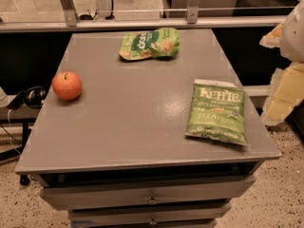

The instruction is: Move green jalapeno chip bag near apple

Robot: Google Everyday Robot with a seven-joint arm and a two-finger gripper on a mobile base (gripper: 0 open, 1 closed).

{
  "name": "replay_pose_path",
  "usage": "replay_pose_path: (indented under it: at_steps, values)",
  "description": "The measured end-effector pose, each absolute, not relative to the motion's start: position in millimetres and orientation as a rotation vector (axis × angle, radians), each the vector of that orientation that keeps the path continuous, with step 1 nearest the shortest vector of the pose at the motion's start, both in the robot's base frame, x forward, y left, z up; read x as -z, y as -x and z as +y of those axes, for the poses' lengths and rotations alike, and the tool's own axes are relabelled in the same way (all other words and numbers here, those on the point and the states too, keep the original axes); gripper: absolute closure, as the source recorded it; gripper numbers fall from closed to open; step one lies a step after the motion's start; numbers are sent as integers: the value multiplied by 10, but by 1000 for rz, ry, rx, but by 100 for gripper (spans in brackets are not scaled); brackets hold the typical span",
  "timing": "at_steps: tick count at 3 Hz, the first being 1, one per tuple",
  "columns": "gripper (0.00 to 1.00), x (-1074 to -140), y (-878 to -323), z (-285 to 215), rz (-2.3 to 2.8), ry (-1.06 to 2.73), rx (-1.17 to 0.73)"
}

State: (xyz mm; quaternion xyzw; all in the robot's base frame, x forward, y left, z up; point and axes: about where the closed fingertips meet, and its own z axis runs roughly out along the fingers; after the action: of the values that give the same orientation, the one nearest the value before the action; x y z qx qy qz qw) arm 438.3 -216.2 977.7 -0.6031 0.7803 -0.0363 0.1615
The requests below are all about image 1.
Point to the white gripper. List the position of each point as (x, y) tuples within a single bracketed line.
[(294, 38)]

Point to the green Kettle jalapeno chip bag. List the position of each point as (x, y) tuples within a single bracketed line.
[(217, 112)]

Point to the green snack bag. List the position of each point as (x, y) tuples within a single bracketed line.
[(161, 42)]

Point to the red apple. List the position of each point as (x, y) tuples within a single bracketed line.
[(67, 85)]

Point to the top grey drawer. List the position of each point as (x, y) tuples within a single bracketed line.
[(146, 192)]

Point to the grey drawer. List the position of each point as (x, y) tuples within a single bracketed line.
[(146, 192), (150, 216)]

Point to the grey drawer cabinet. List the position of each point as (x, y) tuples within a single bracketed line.
[(129, 123)]

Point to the black headphones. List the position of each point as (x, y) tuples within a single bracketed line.
[(33, 97)]

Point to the metal railing frame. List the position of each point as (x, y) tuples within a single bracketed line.
[(101, 15)]

